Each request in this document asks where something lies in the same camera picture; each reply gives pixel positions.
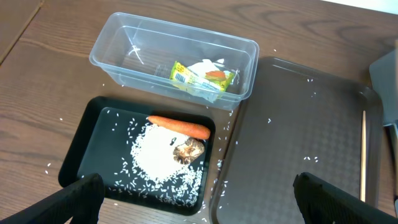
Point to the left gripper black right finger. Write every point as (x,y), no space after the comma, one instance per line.
(320,202)

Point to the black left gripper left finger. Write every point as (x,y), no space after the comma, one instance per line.
(80,202)

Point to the wooden chopstick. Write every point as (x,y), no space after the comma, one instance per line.
(363,158)

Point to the brown noodle cake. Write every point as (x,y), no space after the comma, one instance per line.
(187,152)

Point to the orange carrot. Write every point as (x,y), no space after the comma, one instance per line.
(190,129)

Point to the yellow foil snack wrapper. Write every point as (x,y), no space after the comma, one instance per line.
(182,74)

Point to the grey dishwasher rack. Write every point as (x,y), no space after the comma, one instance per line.
(383,73)

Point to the spilled white rice pile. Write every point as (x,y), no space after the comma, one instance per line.
(144,166)

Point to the dark brown serving tray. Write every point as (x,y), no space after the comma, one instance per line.
(297,120)

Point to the clear plastic bin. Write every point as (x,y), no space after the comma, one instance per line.
(139,52)

